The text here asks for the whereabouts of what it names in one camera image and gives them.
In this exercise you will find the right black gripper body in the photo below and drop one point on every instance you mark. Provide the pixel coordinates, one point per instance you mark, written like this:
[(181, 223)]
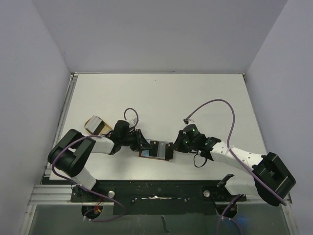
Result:
[(180, 142)]

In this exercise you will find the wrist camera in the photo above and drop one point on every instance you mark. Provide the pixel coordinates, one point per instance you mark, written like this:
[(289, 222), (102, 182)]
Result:
[(188, 121), (133, 122)]

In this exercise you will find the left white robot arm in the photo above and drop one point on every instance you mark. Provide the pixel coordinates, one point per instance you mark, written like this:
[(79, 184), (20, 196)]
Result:
[(71, 153)]

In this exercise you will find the aluminium frame rail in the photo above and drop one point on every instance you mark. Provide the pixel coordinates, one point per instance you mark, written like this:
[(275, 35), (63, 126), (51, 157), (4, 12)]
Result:
[(62, 194)]

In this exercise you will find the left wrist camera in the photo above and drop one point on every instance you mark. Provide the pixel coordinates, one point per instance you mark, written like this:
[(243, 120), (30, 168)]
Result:
[(133, 122)]

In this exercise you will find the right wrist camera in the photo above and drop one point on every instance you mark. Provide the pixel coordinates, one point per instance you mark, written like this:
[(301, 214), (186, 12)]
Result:
[(188, 121)]

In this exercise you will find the brown leather card holder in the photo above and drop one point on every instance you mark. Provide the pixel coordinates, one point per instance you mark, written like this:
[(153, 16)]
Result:
[(164, 152)]

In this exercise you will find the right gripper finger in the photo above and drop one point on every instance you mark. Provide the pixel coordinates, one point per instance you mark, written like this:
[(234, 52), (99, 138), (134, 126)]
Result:
[(176, 147), (180, 138)]

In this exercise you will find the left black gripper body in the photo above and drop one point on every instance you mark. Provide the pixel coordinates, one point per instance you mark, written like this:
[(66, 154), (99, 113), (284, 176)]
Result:
[(130, 139)]

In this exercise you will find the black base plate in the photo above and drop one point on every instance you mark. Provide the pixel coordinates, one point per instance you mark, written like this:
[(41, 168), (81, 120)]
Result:
[(207, 197)]

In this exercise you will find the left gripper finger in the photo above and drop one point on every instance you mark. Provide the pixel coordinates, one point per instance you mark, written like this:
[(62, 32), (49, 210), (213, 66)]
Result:
[(141, 140), (140, 147)]

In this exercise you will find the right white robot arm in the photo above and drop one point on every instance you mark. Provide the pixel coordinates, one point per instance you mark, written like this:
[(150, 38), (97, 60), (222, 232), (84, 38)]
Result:
[(271, 179)]

